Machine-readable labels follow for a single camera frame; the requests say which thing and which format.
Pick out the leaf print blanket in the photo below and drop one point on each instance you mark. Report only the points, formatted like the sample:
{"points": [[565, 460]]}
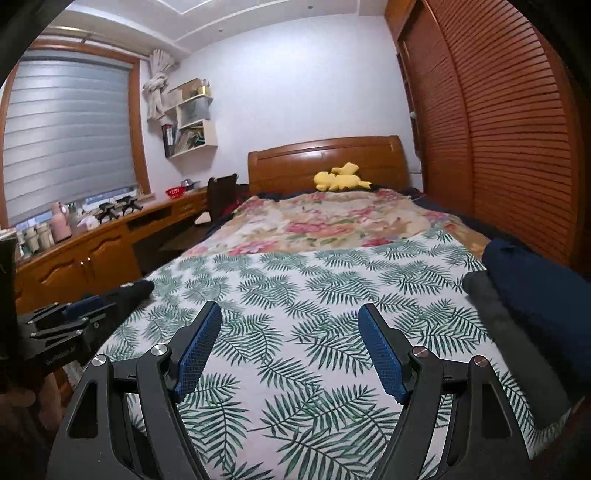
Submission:
{"points": [[300, 300]]}

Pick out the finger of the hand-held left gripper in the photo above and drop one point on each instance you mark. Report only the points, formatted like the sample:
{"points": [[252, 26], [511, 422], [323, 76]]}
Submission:
{"points": [[78, 308], [64, 331]]}

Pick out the group of small jars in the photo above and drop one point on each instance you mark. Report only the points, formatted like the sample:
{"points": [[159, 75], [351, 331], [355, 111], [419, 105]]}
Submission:
{"points": [[34, 237]]}

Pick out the wooden bed headboard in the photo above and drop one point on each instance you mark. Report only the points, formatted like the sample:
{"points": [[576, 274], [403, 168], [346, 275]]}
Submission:
{"points": [[295, 161]]}

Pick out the silver pot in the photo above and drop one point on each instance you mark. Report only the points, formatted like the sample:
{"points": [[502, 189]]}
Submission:
{"points": [[188, 184]]}

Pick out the white wall shelf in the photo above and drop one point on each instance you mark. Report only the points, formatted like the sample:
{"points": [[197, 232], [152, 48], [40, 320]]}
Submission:
{"points": [[191, 124]]}

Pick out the red basket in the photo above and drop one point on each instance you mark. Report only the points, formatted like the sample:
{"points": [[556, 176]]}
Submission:
{"points": [[174, 192]]}

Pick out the yellow plush toy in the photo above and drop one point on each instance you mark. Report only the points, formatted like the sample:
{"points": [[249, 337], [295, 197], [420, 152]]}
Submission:
{"points": [[339, 180]]}

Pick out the black double-breasted coat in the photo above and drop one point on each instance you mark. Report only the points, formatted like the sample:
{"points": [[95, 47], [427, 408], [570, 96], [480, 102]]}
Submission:
{"points": [[124, 297]]}

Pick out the wooden louvered wardrobe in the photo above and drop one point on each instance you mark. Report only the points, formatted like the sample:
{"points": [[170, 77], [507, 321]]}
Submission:
{"points": [[508, 115]]}

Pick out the grey window blind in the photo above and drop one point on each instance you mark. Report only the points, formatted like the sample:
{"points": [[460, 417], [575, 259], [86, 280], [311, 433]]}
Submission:
{"points": [[69, 138]]}

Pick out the dark wooden chair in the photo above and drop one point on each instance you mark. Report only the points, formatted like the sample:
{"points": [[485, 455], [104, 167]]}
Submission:
{"points": [[221, 194]]}

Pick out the pink bottle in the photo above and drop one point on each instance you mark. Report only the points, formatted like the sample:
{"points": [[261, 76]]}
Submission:
{"points": [[60, 224]]}

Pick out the folded navy garment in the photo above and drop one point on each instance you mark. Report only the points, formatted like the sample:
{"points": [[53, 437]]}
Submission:
{"points": [[540, 290]]}

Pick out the person's left hand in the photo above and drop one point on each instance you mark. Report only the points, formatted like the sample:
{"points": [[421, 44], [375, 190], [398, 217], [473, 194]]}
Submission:
{"points": [[48, 392]]}

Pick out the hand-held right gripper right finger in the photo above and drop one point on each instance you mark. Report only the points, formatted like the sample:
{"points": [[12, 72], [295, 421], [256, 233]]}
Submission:
{"points": [[383, 350]]}

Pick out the tied beige curtain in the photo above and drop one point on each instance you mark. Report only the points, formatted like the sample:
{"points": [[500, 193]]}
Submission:
{"points": [[157, 87]]}

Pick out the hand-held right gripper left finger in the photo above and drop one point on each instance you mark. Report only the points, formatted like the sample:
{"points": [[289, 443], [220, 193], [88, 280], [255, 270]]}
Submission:
{"points": [[198, 350]]}

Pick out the folded grey garment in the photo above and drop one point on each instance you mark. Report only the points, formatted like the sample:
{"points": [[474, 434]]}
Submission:
{"points": [[521, 341]]}

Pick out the wooden desk with cabinets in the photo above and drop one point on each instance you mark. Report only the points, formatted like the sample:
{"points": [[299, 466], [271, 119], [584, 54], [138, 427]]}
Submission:
{"points": [[83, 263]]}

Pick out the floral quilt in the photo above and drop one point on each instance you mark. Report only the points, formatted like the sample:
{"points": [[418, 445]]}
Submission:
{"points": [[346, 221]]}

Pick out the black folding device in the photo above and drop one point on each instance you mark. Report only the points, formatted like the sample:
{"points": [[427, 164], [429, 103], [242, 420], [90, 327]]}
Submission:
{"points": [[107, 211], [129, 205]]}

